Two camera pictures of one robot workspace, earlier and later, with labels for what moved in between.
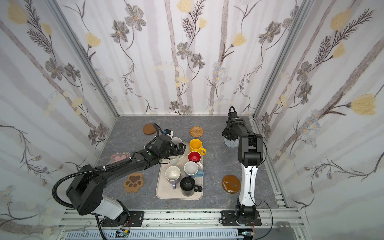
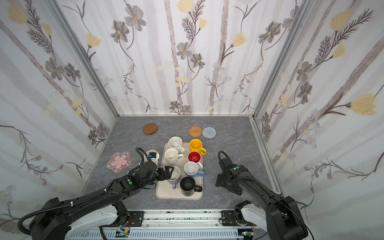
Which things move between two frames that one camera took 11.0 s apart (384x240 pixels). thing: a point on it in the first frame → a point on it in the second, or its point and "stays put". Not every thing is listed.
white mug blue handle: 191,169 stays put
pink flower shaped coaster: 117,156 stays put
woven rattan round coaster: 196,131 stays put
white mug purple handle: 173,173 stays put
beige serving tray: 183,181 stays put
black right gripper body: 227,132 → 223,181
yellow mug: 195,145 stays put
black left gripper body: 177,148 → 161,173
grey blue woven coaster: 231,143 → 209,132
